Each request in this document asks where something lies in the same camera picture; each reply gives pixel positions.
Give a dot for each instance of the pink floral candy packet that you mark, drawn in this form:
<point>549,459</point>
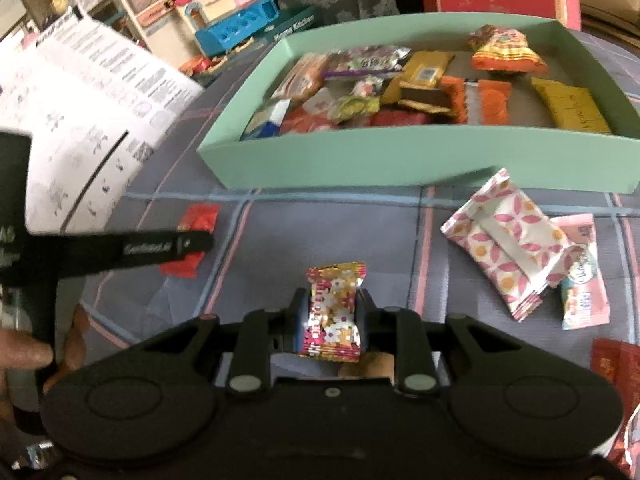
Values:
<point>332,310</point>

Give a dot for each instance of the blue and white cracker packet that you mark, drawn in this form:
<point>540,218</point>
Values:
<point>270,122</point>

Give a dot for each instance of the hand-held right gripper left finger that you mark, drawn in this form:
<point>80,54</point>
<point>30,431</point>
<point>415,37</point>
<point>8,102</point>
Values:
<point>300,321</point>

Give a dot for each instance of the person's left hand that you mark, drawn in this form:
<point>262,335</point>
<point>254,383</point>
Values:
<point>25,355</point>

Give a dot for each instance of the small red yellow toy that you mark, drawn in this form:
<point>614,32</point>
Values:
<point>202,65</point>

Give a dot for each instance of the orange cracker snack packet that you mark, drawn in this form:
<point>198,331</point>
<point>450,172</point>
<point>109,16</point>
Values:
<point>302,77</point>

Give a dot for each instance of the grey plaid blanket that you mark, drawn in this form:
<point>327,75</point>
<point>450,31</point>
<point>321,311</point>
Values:
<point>300,230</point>

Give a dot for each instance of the mint green cardboard box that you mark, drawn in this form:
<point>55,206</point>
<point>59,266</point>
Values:
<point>400,160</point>

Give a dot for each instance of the small red snack packet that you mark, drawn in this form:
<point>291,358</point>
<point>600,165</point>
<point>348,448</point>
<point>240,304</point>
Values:
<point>200,217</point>

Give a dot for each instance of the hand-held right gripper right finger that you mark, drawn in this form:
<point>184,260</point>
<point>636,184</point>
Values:
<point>367,321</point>

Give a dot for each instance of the orange yellow patterned snack bag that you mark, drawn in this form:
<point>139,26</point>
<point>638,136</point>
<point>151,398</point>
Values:
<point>505,50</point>

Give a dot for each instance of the cream toy kitchen unit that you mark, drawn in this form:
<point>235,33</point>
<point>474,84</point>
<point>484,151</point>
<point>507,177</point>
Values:
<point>150,15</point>

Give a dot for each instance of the pink peach snack packet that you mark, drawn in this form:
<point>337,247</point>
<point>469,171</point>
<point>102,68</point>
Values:
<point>585,285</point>

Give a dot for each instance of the red packet with gold print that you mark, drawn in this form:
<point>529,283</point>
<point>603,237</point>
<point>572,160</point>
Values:
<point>617,360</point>

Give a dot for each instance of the yellow snack packet with barcode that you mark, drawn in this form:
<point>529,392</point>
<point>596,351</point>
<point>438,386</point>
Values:
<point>425,67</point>

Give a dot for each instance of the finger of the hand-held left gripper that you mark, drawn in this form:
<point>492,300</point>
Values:
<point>150,251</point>

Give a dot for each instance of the orange and white snack packet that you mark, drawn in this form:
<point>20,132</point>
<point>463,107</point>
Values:
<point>492,102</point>

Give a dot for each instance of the yellow green cartoon snack packet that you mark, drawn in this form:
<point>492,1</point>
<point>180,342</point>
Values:
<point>357,107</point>

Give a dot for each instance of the purple grape gummy packet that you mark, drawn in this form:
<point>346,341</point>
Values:
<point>370,60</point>

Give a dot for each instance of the plain yellow snack packet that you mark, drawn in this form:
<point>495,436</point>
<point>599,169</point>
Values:
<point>570,105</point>

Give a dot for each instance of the blue toy rack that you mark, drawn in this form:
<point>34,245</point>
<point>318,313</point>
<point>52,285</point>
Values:
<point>235,32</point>

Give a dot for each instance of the white printed instruction sheet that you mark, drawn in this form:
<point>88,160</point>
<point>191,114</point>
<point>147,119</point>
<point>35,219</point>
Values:
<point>100,110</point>

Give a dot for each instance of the teal toy kitchen box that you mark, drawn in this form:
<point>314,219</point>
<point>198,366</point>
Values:
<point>295,27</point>

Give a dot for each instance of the pink white floral snack packet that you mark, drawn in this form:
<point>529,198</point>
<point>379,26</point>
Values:
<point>505,240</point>

